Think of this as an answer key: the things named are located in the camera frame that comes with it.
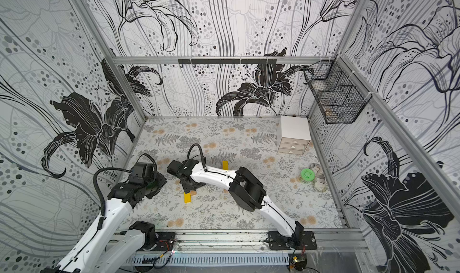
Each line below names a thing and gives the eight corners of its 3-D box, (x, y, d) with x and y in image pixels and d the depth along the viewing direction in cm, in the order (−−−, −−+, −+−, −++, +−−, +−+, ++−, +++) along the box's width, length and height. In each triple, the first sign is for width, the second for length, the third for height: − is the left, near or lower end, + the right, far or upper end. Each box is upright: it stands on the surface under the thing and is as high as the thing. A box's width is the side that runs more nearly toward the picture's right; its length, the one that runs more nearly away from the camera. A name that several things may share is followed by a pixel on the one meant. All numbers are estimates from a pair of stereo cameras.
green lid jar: (300, 184, 91) (303, 180, 87) (298, 173, 95) (300, 168, 91) (313, 184, 91) (316, 180, 87) (309, 173, 95) (313, 168, 91)
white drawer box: (278, 154, 102) (283, 139, 91) (274, 131, 113) (278, 115, 102) (306, 154, 101) (315, 139, 91) (299, 131, 113) (306, 115, 102)
